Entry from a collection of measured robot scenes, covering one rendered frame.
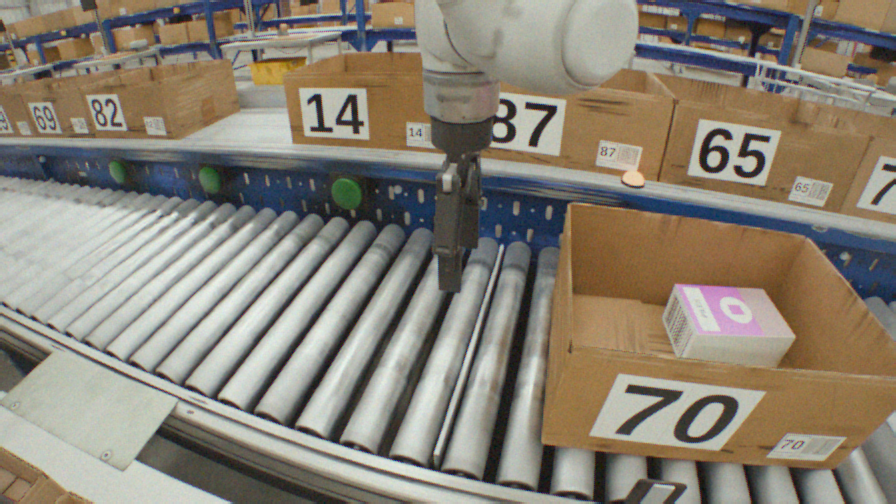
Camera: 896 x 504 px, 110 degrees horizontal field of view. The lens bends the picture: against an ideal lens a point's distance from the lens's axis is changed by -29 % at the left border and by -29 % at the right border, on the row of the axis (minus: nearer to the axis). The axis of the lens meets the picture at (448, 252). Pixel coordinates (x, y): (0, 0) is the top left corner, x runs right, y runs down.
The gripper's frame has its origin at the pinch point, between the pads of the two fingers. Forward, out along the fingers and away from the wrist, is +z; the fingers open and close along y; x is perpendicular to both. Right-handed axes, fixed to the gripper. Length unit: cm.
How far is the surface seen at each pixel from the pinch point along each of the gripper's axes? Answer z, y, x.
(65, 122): -9, -28, -141
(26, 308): 11, 26, -82
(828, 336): 1, 5, 53
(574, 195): -0.6, -22.9, 15.9
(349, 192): 3.5, -21.0, -28.2
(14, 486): 9, 49, -43
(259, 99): -5, -61, -81
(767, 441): 5.3, 20.0, 41.3
